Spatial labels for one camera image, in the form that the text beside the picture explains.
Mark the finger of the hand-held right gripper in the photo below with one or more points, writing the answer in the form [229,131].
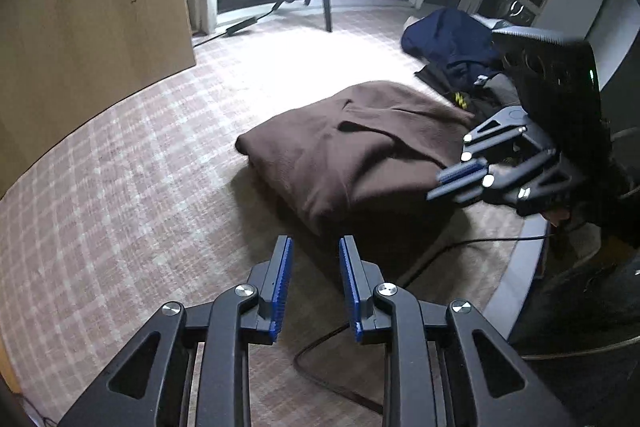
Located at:
[462,172]
[452,192]

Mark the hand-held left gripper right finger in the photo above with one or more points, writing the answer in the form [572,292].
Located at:
[351,292]

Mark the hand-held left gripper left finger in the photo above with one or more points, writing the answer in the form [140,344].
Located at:
[281,292]

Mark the brown fleece garment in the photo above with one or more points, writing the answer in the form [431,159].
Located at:
[340,157]

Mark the black garment with yellow print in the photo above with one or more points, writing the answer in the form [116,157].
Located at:
[445,84]

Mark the navy blue garment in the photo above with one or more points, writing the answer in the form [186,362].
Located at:
[450,37]

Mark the light wooden panel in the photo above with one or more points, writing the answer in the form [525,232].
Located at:
[90,17]

